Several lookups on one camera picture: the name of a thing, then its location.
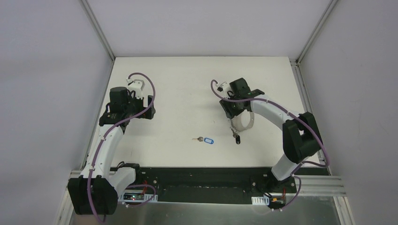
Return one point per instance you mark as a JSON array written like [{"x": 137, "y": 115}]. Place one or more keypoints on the right white cable duct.
[{"x": 260, "y": 200}]

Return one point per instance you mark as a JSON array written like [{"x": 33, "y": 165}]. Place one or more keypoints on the left white cable duct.
[{"x": 131, "y": 197}]

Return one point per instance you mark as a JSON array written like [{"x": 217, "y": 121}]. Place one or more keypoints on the white cable duct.
[
  {"x": 131, "y": 197},
  {"x": 260, "y": 200}
]

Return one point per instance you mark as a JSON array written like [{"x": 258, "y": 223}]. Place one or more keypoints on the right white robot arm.
[{"x": 301, "y": 136}]

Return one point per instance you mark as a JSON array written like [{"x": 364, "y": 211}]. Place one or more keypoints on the blue tag key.
[{"x": 204, "y": 139}]

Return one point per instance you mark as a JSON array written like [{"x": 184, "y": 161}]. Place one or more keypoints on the keyring with black key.
[{"x": 237, "y": 126}]

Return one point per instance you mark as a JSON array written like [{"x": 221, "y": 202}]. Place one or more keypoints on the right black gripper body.
[{"x": 229, "y": 108}]

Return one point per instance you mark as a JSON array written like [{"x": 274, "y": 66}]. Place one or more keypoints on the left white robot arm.
[{"x": 95, "y": 191}]

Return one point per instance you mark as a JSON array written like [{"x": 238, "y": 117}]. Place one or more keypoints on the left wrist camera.
[{"x": 135, "y": 85}]

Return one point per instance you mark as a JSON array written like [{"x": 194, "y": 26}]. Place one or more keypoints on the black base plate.
[{"x": 209, "y": 184}]

